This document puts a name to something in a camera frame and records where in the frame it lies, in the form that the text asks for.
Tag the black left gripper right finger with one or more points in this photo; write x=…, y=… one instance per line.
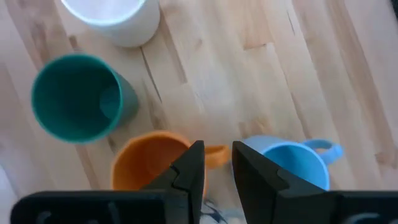
x=264, y=193

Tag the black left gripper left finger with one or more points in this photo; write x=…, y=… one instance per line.
x=186, y=174

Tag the light blue ribbed mug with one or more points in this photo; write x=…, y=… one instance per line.
x=298, y=161

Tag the orange faceted mug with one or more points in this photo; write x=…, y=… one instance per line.
x=140, y=161

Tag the white ribbed mug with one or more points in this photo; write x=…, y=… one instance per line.
x=124, y=28

